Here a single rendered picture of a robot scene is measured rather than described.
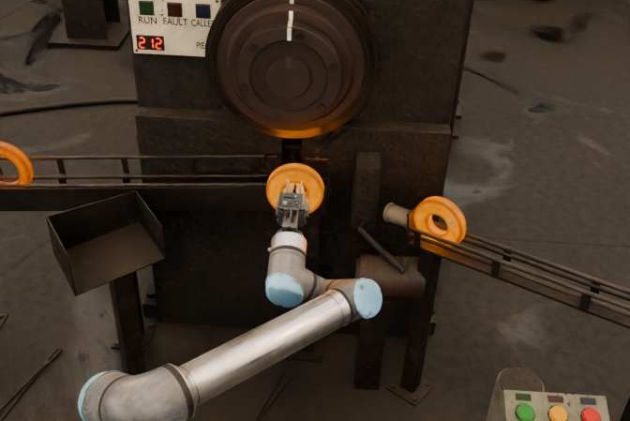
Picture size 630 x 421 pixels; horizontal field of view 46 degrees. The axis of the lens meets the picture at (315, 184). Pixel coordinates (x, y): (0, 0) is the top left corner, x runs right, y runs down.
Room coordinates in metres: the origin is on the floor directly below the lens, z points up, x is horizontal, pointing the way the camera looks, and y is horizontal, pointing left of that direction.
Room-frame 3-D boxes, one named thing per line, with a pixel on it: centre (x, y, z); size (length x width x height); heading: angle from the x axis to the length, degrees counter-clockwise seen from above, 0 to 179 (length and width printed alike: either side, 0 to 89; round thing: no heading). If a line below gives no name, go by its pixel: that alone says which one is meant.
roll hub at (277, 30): (1.77, 0.08, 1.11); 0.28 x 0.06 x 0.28; 88
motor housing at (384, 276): (1.72, -0.25, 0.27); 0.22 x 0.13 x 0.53; 88
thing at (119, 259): (1.61, 0.58, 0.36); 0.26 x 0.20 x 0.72; 123
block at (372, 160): (1.88, -0.16, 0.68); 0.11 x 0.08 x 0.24; 178
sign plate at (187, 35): (1.99, 0.42, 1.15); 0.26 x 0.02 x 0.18; 88
